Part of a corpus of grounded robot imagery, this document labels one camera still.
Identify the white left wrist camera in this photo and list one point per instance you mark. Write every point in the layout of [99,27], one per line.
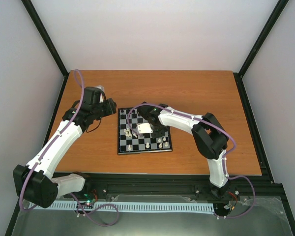
[102,93]

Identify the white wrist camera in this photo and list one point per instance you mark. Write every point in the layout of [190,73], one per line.
[144,128]
[102,93]

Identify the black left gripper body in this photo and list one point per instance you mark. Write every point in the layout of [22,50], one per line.
[109,110]

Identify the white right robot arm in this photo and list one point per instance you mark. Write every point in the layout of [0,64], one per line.
[209,136]

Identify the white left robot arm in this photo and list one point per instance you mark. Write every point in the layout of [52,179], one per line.
[54,152]

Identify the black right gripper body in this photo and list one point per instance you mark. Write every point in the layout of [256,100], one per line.
[161,131]

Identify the black and grey chessboard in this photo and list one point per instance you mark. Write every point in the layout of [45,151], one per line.
[128,119]

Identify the black aluminium frame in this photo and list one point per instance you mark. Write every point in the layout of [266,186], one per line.
[131,184]

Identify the light blue cable duct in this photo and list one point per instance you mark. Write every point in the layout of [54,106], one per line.
[136,207]

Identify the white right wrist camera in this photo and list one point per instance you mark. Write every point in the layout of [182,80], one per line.
[144,128]

